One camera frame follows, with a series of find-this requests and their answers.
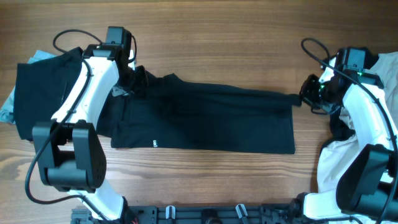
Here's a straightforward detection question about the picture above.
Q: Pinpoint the folded black garment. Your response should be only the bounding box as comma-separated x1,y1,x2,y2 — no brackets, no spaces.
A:
13,47,83,141

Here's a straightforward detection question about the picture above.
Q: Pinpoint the folded light blue garment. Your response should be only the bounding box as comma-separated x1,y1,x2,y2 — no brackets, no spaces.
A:
1,50,56,124

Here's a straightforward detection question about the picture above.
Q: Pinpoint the black t-shirt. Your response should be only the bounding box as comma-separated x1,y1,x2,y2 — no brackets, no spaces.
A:
97,66,301,154

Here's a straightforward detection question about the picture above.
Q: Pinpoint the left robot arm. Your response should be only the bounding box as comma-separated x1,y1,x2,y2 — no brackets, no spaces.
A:
24,26,140,223

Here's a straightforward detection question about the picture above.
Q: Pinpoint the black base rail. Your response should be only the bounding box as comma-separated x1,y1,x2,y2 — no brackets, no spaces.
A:
70,203,308,224

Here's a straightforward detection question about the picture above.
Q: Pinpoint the black garment under pile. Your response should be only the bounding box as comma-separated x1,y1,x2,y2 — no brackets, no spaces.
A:
323,47,379,141

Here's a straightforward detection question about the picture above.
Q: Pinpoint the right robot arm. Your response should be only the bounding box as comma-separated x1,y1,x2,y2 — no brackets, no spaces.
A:
300,47,397,223

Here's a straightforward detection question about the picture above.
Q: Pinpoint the beige t-shirt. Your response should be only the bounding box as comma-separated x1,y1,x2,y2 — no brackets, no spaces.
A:
316,51,398,224

